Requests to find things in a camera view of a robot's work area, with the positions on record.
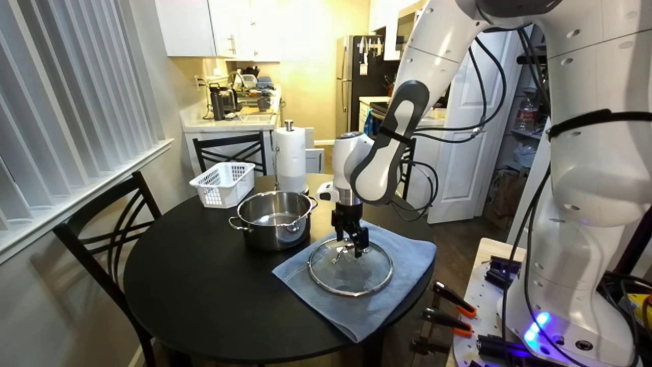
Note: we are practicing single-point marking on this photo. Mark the black clamp orange tips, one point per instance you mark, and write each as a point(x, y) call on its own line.
point(455, 299)
point(448, 322)

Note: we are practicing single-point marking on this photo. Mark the robot base platform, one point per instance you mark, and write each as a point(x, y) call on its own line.
point(481, 307)

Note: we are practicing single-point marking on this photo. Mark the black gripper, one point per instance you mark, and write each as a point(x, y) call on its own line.
point(346, 221)

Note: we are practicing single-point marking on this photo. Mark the white vertical window blinds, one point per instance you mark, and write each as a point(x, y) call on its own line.
point(68, 103)

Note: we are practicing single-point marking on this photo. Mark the blue folded towel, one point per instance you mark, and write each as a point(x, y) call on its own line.
point(367, 308)

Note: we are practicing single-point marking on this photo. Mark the black coffee maker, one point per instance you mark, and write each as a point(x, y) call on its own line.
point(220, 103)

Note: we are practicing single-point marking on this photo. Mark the black refrigerator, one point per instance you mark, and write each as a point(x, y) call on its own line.
point(359, 69)

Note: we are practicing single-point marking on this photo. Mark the white kitchen wall cabinets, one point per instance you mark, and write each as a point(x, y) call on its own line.
point(216, 27)

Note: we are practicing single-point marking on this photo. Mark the white kitchen counter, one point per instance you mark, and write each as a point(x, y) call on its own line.
point(225, 125)

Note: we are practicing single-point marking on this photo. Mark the paper towel roll on holder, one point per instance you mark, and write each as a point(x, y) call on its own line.
point(290, 155)

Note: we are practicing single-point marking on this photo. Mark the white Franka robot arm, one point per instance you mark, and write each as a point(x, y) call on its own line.
point(598, 170)

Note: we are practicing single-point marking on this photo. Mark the white panel door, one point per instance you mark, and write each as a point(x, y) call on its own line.
point(469, 170)

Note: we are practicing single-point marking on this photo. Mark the round glass pot lid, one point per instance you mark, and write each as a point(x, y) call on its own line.
point(348, 277)

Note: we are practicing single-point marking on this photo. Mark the black purple connector block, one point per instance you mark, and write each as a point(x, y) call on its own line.
point(501, 271)

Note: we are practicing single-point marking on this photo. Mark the silver steel pot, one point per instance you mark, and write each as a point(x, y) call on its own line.
point(272, 225)

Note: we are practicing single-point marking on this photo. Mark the white plastic basket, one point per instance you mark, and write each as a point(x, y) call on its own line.
point(220, 184)

